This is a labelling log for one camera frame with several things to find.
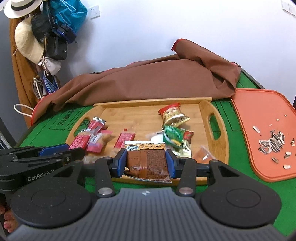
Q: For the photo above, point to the orange plastic tray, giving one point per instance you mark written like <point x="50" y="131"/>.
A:
<point x="266" y="109"/>

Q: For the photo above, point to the brown cloth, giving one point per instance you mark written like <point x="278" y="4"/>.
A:
<point x="193" y="71"/>

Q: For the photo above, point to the red printed clear cracker pack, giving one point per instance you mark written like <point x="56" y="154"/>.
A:
<point x="124" y="136"/>

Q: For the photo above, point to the bamboo serving tray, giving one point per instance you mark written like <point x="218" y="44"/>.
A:
<point x="141" y="117"/>

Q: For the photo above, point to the clear pale candy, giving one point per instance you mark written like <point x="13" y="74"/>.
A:
<point x="91" y="158"/>

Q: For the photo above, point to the red gold fruit candy packet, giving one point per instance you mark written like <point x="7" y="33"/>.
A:
<point x="185" y="150"/>

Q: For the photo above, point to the teal blue bag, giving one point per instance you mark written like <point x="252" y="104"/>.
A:
<point x="65" y="18"/>

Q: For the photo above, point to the beige sun hat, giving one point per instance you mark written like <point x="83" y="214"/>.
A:
<point x="26" y="43"/>

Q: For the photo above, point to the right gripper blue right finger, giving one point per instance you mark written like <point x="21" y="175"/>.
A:
<point x="184" y="169"/>

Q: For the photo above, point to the pink rice cake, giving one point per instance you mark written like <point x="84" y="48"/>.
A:
<point x="98" y="141"/>

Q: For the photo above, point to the small white pouch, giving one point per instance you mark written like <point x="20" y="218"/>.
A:
<point x="51" y="65"/>

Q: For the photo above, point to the pile of sunflower seeds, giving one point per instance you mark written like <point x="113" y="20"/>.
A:
<point x="274" y="145"/>

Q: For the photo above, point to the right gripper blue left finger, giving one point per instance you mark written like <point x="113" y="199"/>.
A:
<point x="107" y="168"/>

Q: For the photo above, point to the clear jelly cup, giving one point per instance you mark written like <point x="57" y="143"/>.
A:
<point x="203" y="156"/>

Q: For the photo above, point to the white wall socket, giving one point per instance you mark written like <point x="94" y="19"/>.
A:
<point x="94" y="12"/>

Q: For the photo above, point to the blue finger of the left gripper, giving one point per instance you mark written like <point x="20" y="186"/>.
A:
<point x="52" y="150"/>

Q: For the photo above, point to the person's hand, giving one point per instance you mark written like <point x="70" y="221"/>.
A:
<point x="10" y="223"/>

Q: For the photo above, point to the brown cake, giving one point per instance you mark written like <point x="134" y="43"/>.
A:
<point x="146" y="161"/>

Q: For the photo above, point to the dark red long snack bar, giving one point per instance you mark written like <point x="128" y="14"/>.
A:
<point x="95" y="125"/>

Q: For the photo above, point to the red gold peanut snack bag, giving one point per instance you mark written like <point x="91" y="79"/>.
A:
<point x="172" y="115"/>

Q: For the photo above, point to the white straw hat black band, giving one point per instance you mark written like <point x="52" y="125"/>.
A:
<point x="14" y="9"/>

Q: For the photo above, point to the black hanging bag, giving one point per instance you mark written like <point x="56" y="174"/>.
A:
<point x="55" y="46"/>

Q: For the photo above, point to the white clear snack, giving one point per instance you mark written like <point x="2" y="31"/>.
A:
<point x="156" y="137"/>

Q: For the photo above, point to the green candy wrapper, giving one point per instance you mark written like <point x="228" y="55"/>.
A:
<point x="173" y="136"/>

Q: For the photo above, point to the white wall switch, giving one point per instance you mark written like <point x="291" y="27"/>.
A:
<point x="288" y="6"/>

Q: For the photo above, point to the red snack bar wrapper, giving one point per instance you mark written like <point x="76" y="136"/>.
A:
<point x="81" y="140"/>

